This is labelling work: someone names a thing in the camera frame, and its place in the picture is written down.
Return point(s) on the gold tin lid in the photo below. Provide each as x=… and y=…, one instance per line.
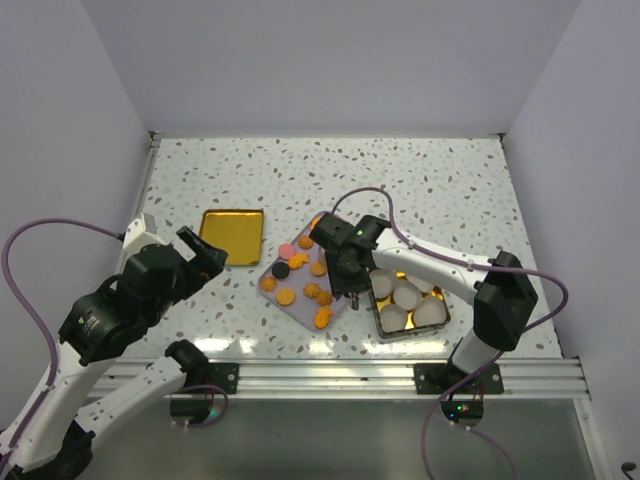
x=237, y=231

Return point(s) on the orange fish cookie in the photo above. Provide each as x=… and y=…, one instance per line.
x=323, y=318
x=297, y=261
x=314, y=222

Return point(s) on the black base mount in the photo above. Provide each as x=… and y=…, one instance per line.
x=224, y=375
x=435, y=379

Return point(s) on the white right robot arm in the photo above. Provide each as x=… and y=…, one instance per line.
x=497, y=289

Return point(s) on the black round cookie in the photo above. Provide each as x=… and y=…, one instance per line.
x=280, y=270

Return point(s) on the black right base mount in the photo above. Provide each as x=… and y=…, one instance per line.
x=435, y=379

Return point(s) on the pink round cookie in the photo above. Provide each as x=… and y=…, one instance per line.
x=286, y=251

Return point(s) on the green gold cookie tin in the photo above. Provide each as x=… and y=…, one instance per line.
x=410, y=330

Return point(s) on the orange swirl cookie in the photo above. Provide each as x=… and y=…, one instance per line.
x=324, y=299
x=305, y=242

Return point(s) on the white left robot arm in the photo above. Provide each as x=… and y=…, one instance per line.
x=56, y=432

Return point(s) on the metal tongs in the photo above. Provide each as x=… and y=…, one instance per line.
x=354, y=301

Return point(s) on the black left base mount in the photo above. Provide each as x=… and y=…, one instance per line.
x=224, y=375

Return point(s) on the aluminium front rail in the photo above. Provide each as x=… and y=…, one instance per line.
x=530, y=379

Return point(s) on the lilac plastic tray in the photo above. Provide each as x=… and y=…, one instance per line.
x=303, y=310

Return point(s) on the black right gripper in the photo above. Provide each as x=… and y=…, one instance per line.
x=342, y=285

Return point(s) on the orange star cookie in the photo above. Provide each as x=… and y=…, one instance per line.
x=312, y=290
x=268, y=284

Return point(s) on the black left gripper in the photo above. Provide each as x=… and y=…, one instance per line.
x=199, y=269

